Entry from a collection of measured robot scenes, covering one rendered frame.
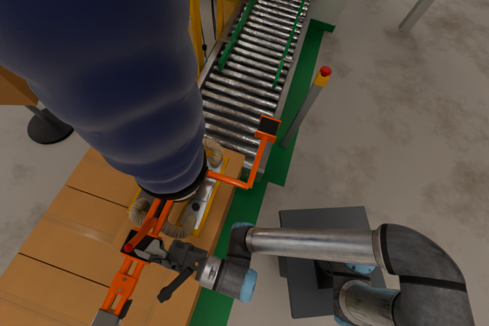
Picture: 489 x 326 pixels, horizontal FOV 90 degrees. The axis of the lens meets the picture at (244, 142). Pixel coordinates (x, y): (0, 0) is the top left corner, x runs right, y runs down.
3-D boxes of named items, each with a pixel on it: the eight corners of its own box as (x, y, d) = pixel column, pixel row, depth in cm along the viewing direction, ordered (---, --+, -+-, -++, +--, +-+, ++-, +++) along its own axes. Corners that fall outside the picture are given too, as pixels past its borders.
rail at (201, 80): (257, -22, 283) (260, -40, 266) (262, -21, 283) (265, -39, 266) (170, 148, 182) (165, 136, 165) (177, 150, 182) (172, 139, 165)
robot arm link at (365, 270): (356, 241, 121) (377, 237, 106) (359, 280, 113) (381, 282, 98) (327, 236, 121) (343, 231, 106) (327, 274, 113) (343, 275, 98)
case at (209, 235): (184, 158, 165) (175, 129, 129) (239, 178, 162) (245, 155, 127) (138, 249, 139) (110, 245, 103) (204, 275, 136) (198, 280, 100)
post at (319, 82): (281, 140, 240) (319, 68, 150) (288, 142, 239) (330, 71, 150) (280, 145, 237) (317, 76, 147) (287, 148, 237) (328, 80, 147)
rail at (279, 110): (312, -6, 280) (318, -23, 263) (316, -5, 279) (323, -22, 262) (253, 176, 178) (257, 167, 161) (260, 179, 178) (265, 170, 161)
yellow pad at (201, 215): (207, 151, 107) (207, 147, 102) (229, 159, 106) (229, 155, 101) (173, 229, 92) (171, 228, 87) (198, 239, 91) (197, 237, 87)
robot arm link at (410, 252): (448, 217, 51) (225, 220, 94) (464, 286, 45) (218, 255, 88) (455, 230, 58) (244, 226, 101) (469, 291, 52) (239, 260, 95)
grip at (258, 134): (259, 120, 104) (261, 113, 99) (279, 126, 103) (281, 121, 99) (253, 137, 100) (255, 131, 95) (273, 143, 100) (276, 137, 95)
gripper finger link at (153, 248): (142, 233, 75) (170, 244, 77) (132, 253, 72) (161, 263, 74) (142, 233, 72) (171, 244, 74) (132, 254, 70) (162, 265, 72)
